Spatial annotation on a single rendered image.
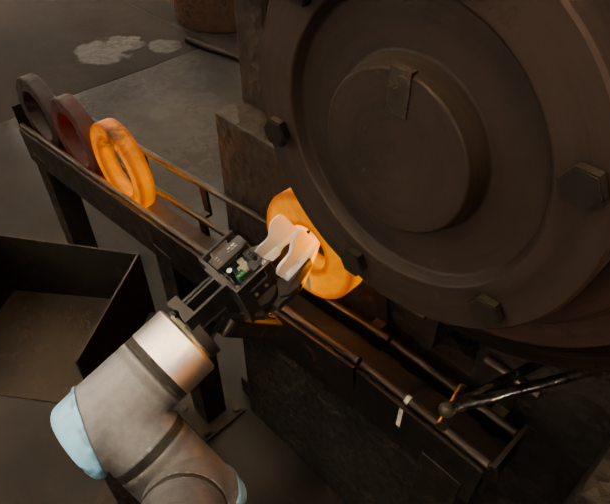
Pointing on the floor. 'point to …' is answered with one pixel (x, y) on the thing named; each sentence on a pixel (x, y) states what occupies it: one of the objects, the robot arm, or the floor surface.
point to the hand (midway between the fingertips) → (314, 231)
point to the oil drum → (207, 15)
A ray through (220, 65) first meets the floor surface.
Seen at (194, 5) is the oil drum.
